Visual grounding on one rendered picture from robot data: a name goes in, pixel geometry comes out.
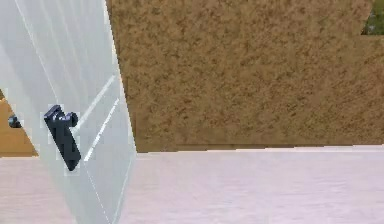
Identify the white room door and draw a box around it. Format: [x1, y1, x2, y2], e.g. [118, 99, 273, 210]
[0, 0, 138, 224]

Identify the black door handle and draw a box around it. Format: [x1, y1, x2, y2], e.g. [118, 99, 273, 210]
[43, 104, 82, 172]

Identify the small black door knob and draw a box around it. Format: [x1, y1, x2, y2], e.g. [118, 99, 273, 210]
[7, 114, 23, 129]

